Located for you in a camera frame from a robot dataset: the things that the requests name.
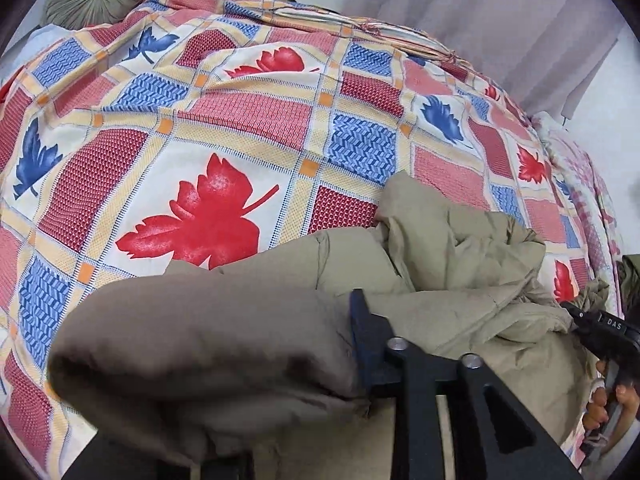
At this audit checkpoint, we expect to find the light blue floral pillow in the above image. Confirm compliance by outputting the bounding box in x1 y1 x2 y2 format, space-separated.
0 25 76 88

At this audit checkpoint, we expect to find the person's right hand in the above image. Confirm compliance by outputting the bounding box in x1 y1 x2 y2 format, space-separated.
582 359 640 441

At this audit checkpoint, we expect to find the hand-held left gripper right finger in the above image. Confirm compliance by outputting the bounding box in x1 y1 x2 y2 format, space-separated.
348 288 583 480

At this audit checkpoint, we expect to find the khaki puffer jacket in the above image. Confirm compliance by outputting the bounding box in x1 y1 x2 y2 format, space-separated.
47 170 611 473

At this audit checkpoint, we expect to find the pink floral blanket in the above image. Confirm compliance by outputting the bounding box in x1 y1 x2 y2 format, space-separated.
530 110 631 311

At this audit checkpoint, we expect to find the olive green cloth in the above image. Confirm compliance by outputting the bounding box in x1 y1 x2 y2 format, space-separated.
617 255 640 307

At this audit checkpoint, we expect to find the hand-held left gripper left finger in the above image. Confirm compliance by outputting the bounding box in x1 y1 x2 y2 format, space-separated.
62 434 257 480

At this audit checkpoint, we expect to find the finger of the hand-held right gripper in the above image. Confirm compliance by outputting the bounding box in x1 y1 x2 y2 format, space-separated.
560 301 586 333

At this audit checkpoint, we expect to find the leaf print checkered quilt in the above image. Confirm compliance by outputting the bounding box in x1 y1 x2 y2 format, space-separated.
0 0 601 466

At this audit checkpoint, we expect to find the grey curtain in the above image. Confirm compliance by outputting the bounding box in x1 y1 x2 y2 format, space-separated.
340 0 626 121

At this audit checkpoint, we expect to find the striped cloth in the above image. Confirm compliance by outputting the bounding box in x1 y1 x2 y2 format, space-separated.
270 5 461 68

